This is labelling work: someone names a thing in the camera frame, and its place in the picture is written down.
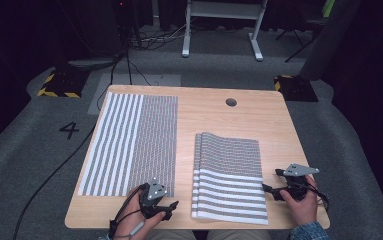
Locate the person's right leg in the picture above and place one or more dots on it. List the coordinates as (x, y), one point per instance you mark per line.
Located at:
(239, 235)

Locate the white metal desk frame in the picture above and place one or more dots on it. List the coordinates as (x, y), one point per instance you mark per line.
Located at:
(224, 10)

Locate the flat striped woven placemat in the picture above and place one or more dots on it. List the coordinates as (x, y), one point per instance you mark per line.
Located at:
(132, 143)

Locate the grey curtain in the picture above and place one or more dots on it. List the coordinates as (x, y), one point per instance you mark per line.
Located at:
(332, 36)

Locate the person's leg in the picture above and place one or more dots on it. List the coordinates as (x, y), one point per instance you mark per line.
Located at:
(170, 235)
(239, 235)

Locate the striped woven placemat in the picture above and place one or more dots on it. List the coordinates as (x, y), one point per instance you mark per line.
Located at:
(232, 173)
(132, 143)
(195, 193)

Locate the person's right hand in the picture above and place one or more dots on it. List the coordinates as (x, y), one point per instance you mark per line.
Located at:
(302, 210)

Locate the person's left hand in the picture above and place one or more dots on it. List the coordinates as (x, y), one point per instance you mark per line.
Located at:
(129, 220)

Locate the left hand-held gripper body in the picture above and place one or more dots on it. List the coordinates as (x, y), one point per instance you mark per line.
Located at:
(152, 200)

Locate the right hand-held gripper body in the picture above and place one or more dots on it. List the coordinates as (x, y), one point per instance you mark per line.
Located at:
(297, 186)

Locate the yellow black striped stand base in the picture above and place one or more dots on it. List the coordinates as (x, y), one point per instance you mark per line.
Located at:
(295, 88)
(62, 85)

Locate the person's left leg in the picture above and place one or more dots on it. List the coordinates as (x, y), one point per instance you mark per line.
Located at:
(170, 235)

